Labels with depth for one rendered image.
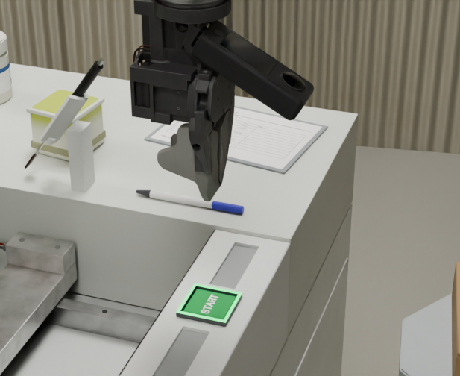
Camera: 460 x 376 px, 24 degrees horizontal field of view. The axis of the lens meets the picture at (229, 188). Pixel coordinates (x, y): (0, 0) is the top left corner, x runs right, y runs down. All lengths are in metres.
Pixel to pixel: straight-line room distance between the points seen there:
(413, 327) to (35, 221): 0.50
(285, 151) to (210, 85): 0.46
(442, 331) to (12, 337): 0.53
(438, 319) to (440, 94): 2.11
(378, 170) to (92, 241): 2.12
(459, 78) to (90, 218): 2.22
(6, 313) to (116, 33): 2.09
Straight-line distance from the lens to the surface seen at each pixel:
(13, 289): 1.36
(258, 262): 1.24
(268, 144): 1.47
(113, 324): 1.35
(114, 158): 1.45
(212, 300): 1.17
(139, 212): 1.33
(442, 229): 3.15
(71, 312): 1.37
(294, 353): 1.42
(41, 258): 1.37
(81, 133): 1.33
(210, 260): 1.24
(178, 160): 1.06
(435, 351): 1.36
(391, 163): 3.47
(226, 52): 0.99
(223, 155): 1.07
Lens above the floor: 1.65
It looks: 30 degrees down
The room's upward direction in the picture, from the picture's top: straight up
